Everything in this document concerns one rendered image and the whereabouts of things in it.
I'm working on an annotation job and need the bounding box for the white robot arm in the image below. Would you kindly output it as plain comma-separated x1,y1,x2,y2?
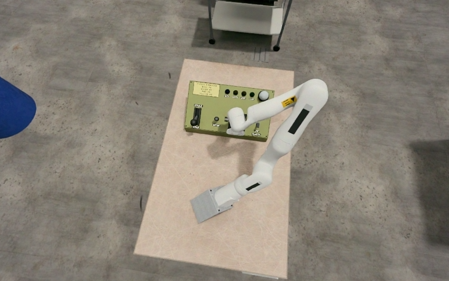
215,79,328,208

